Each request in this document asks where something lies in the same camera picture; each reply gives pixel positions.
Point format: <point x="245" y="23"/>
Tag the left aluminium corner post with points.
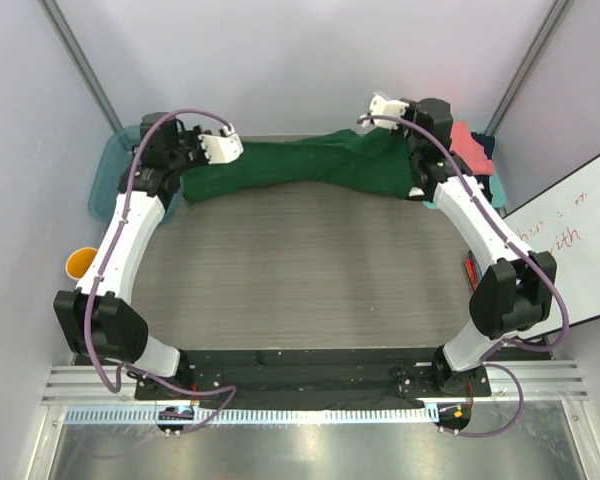
<point x="81" y="63"/>

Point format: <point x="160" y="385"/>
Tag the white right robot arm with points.
<point x="516" y="288"/>

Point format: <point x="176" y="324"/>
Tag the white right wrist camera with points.
<point x="381" y="105"/>

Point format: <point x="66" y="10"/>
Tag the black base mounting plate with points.
<point x="329" y="379"/>

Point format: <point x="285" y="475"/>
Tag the white whiteboard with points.
<point x="565" y="220"/>

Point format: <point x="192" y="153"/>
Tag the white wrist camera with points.
<point x="381" y="105"/>
<point x="223" y="148"/>

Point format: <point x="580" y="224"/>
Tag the folded coral t shirt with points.
<point x="469" y="150"/>

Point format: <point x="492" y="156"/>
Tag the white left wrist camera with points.
<point x="223" y="148"/>

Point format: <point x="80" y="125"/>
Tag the white floral mug orange inside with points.
<point x="79" y="262"/>

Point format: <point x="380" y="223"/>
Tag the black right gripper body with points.
<point x="413" y="141"/>

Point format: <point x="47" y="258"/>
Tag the teal translucent plastic bin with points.
<point x="115" y="160"/>

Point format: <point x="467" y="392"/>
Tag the aluminium extrusion rail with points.
<point x="529" y="380"/>

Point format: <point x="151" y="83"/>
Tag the white slotted cable duct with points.
<point x="173" y="416"/>

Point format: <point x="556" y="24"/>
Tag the folded navy t shirt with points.
<point x="487" y="142"/>

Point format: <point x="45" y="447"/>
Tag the green t shirt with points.
<point x="376" y="162"/>

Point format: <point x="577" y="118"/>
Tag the right aluminium corner post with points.
<point x="553" y="18"/>

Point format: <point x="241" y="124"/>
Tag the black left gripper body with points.
<point x="189" y="154"/>

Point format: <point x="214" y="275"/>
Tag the aluminium corner post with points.
<point x="81" y="63"/>
<point x="553" y="18"/>

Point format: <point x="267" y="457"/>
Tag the teal plastic tray lid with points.
<point x="492" y="189"/>

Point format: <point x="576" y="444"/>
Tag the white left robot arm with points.
<point x="97" y="317"/>

